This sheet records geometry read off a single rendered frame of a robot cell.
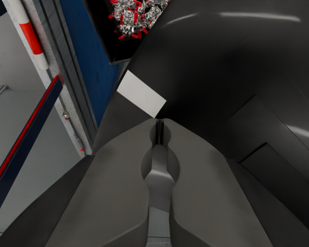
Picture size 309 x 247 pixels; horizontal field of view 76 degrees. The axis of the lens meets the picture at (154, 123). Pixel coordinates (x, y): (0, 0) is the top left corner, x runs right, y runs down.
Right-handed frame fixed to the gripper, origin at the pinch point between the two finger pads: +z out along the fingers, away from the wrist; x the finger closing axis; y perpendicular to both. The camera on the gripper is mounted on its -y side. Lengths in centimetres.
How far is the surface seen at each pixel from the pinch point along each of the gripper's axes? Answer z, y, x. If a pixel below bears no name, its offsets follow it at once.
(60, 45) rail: 24.9, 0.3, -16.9
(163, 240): 34, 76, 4
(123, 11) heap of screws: 21.6, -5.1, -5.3
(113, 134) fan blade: 2.2, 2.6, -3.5
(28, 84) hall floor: 125, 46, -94
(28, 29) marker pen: 19.5, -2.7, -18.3
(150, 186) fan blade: 1.5, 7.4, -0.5
